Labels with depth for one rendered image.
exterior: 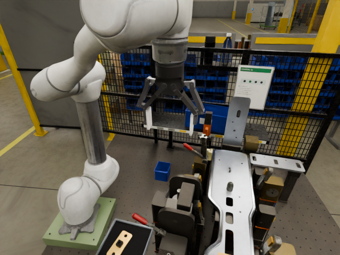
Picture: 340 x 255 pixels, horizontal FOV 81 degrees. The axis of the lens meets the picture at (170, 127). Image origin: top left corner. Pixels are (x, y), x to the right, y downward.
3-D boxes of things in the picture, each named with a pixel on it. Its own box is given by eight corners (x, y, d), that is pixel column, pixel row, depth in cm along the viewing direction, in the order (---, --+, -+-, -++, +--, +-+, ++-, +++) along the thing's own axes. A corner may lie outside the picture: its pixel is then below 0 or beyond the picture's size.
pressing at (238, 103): (240, 146, 131) (251, 98, 113) (222, 143, 133) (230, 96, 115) (240, 145, 131) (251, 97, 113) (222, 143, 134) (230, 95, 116)
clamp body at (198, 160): (201, 207, 127) (206, 164, 108) (185, 203, 129) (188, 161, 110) (202, 198, 132) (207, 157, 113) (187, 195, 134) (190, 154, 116)
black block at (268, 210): (266, 252, 103) (283, 217, 88) (246, 247, 105) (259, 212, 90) (265, 242, 108) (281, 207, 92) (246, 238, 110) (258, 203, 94)
